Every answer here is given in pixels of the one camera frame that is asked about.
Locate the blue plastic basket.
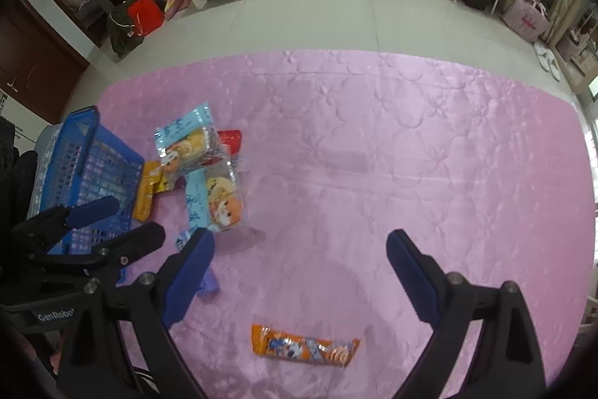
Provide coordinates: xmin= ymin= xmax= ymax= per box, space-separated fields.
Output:
xmin=35 ymin=106 xmax=147 ymax=257

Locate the light blue cartoon bread packet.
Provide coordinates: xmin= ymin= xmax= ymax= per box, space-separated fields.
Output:
xmin=184 ymin=166 xmax=247 ymax=234
xmin=154 ymin=101 xmax=221 ymax=176

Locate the pink bag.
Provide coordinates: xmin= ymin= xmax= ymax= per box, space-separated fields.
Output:
xmin=503 ymin=0 xmax=553 ymax=44

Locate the orange yellow snack packet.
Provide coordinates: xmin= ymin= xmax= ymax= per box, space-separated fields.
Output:
xmin=132 ymin=160 xmax=163 ymax=222

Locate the brown wooden door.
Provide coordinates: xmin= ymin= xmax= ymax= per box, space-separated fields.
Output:
xmin=0 ymin=0 xmax=90 ymax=125

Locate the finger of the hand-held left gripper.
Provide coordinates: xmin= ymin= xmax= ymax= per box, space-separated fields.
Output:
xmin=32 ymin=221 xmax=167 ymax=288
xmin=8 ymin=196 xmax=121 ymax=251

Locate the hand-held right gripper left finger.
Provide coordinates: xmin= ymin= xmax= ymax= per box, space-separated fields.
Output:
xmin=56 ymin=228 xmax=216 ymax=399

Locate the person's left hand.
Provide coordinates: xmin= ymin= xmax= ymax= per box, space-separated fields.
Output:
xmin=21 ymin=330 xmax=65 ymax=370

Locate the orange cartoon snack packet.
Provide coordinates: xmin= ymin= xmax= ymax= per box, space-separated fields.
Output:
xmin=251 ymin=323 xmax=362 ymax=368

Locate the pink satin tablecloth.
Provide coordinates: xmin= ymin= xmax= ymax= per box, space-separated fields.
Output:
xmin=91 ymin=48 xmax=598 ymax=399

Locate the dark cloth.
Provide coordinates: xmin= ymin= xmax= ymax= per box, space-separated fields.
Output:
xmin=0 ymin=116 xmax=40 ymax=231

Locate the black bag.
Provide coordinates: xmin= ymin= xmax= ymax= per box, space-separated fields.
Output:
xmin=106 ymin=1 xmax=146 ymax=60

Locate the red label snack packet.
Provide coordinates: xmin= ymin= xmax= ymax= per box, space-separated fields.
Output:
xmin=217 ymin=130 xmax=244 ymax=162

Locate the white slipper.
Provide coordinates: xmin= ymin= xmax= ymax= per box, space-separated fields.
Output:
xmin=544 ymin=55 xmax=562 ymax=83
xmin=534 ymin=43 xmax=555 ymax=68

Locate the pink broom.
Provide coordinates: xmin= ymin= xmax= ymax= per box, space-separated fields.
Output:
xmin=163 ymin=0 xmax=190 ymax=19

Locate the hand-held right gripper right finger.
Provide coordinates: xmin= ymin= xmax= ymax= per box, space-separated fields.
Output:
xmin=385 ymin=229 xmax=548 ymax=399

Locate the red bag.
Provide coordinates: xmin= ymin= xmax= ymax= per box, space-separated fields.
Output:
xmin=126 ymin=0 xmax=167 ymax=38

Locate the clear purple print packet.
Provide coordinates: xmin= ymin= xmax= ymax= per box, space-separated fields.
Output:
xmin=174 ymin=228 xmax=221 ymax=303

